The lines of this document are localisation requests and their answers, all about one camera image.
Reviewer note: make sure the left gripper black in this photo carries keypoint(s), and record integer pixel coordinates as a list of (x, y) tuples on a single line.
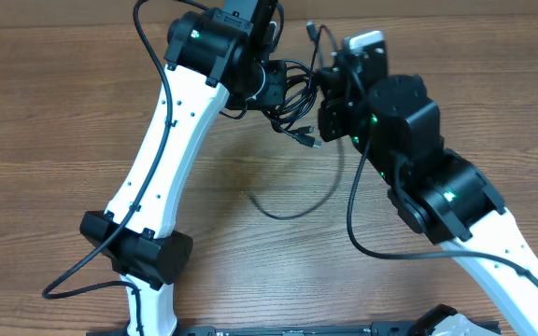
[(274, 94)]

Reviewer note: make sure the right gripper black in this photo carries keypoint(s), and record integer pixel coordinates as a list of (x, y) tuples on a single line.
[(340, 118)]

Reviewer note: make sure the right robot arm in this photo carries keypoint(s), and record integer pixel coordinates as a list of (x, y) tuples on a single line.
[(395, 125)]

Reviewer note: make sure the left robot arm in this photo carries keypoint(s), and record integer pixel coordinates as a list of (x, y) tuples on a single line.
[(218, 58)]

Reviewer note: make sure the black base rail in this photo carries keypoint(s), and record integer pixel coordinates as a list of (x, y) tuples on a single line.
[(441, 320)]

